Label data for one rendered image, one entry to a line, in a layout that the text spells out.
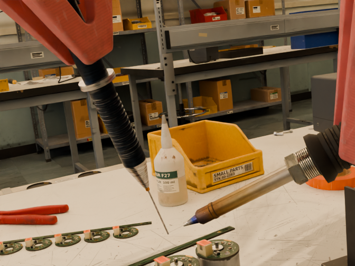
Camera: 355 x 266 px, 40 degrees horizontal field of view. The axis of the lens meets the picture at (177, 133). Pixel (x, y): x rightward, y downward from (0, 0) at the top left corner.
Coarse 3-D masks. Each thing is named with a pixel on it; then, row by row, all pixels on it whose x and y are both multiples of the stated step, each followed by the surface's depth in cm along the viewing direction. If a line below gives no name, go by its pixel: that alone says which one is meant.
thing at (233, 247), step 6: (210, 240) 29; (216, 240) 29; (222, 240) 29; (228, 240) 29; (228, 246) 28; (234, 246) 28; (216, 252) 27; (222, 252) 27; (234, 252) 27; (204, 258) 27; (210, 258) 27; (216, 258) 27; (222, 258) 27; (228, 258) 27
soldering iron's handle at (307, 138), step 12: (324, 132) 23; (336, 132) 22; (312, 144) 22; (324, 144) 22; (336, 144) 22; (312, 156) 22; (324, 156) 22; (336, 156) 22; (324, 168) 22; (336, 168) 22; (348, 168) 22
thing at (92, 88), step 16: (80, 16) 19; (80, 64) 20; (96, 64) 20; (96, 80) 20; (112, 80) 20; (96, 96) 20; (112, 96) 21; (112, 112) 21; (112, 128) 21; (128, 128) 21; (128, 144) 21; (128, 160) 22
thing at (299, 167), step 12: (288, 156) 23; (300, 156) 23; (288, 168) 23; (300, 168) 23; (312, 168) 22; (264, 180) 23; (276, 180) 23; (288, 180) 23; (300, 180) 23; (240, 192) 24; (252, 192) 23; (264, 192) 23; (216, 204) 24; (228, 204) 24; (240, 204) 24; (204, 216) 24; (216, 216) 24
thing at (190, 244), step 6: (228, 228) 30; (234, 228) 30; (210, 234) 30; (216, 234) 30; (192, 240) 29; (198, 240) 29; (180, 246) 29; (186, 246) 28; (162, 252) 28; (168, 252) 28; (174, 252) 28; (150, 258) 27; (132, 264) 27; (138, 264) 27; (144, 264) 27
